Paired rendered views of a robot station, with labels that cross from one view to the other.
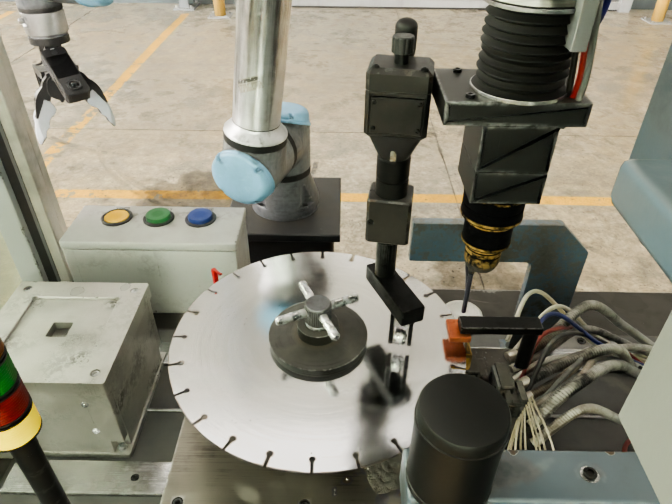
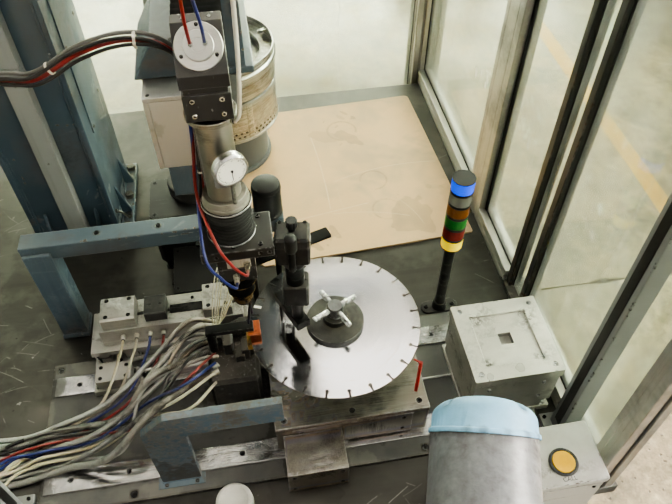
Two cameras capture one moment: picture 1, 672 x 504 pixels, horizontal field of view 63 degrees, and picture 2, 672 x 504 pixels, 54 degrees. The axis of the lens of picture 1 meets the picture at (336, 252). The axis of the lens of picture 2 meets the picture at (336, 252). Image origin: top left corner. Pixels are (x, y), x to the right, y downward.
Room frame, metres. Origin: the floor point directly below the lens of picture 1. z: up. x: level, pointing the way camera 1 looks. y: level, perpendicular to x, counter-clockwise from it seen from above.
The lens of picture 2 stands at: (1.16, -0.10, 2.00)
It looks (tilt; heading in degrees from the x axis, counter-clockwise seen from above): 49 degrees down; 170
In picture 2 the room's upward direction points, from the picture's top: straight up
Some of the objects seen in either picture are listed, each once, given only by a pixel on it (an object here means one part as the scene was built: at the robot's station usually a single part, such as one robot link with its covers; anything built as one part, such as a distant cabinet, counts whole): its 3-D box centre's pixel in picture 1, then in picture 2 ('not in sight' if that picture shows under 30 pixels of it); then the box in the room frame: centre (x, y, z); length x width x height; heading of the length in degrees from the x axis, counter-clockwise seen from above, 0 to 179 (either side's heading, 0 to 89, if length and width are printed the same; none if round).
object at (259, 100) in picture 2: not in sight; (222, 102); (-0.33, -0.16, 0.93); 0.31 x 0.31 x 0.36
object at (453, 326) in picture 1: (489, 343); (234, 336); (0.44, -0.18, 0.95); 0.10 x 0.03 x 0.07; 90
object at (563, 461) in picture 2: (117, 220); (562, 463); (0.76, 0.37, 0.89); 0.04 x 0.04 x 0.02
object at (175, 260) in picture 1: (164, 259); (513, 477); (0.75, 0.30, 0.82); 0.28 x 0.11 x 0.15; 90
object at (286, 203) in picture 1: (284, 184); not in sight; (1.06, 0.12, 0.80); 0.15 x 0.15 x 0.10
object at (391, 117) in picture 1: (394, 148); (294, 262); (0.46, -0.05, 1.17); 0.06 x 0.05 x 0.20; 81
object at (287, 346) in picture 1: (318, 330); (335, 317); (0.44, 0.02, 0.96); 0.11 x 0.11 x 0.03
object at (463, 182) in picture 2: not in sight; (463, 183); (0.30, 0.29, 1.14); 0.05 x 0.04 x 0.03; 0
